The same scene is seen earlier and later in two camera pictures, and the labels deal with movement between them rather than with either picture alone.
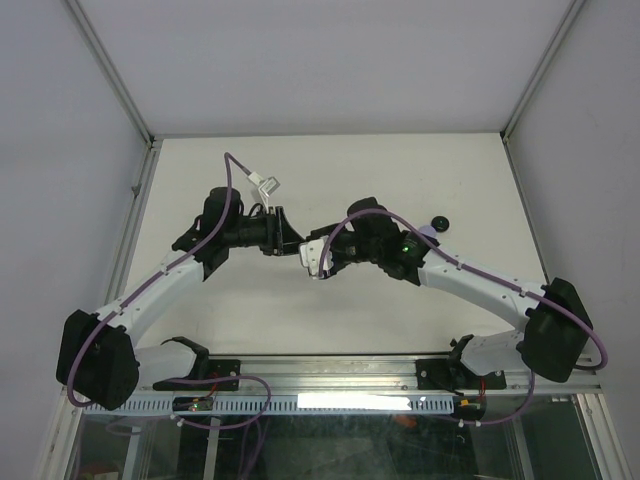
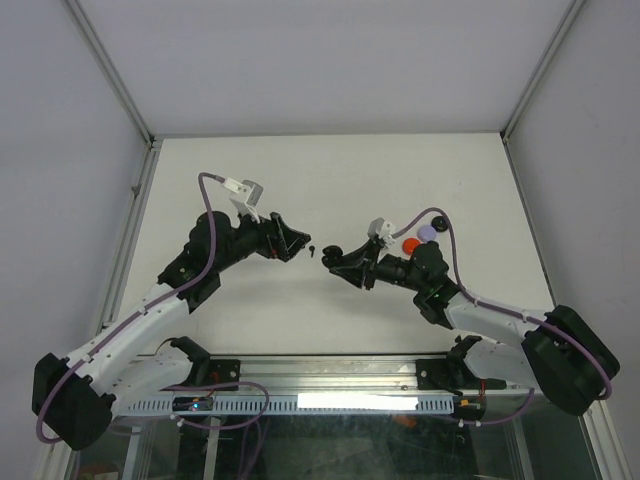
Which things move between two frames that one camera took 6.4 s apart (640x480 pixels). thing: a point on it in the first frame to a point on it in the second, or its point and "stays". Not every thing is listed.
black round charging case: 440,224 stays
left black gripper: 281,238 stays
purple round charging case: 428,230 stays
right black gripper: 336,266 to 359,262
